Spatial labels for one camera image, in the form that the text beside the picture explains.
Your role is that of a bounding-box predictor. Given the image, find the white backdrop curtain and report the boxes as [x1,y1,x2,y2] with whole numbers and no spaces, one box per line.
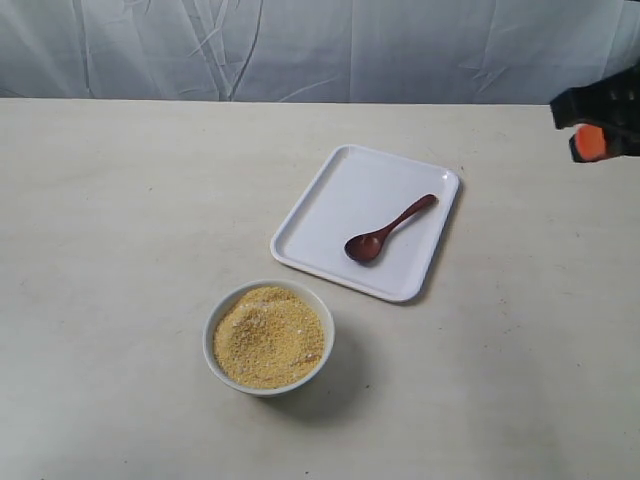
[1,1,639,104]

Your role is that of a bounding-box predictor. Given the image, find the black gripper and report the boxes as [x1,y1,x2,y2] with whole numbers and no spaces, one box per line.
[549,64,639,163]

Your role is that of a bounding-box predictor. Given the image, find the white bowl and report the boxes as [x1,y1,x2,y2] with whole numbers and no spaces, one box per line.
[202,279,335,397]

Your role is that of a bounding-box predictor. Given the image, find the white rectangular tray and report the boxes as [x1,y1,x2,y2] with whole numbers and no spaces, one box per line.
[270,145,460,303]

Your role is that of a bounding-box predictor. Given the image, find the dark red wooden spoon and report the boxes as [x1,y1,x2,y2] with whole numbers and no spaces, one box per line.
[344,194,438,264]

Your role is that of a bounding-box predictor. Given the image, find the yellow millet grains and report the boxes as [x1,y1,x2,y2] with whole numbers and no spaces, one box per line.
[212,286,325,390]

